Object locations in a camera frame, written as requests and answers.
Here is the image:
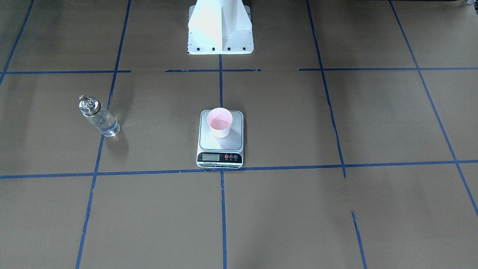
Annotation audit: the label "white digital kitchen scale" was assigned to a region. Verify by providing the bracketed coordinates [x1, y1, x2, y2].
[196, 109, 244, 169]

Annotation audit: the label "glass sauce bottle steel cap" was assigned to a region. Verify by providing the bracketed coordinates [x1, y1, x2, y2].
[78, 94, 121, 137]

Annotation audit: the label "pink paper cup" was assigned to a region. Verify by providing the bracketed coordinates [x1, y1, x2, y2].
[207, 108, 233, 139]

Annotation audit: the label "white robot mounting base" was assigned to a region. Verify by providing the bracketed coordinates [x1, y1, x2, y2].
[187, 0, 254, 55]

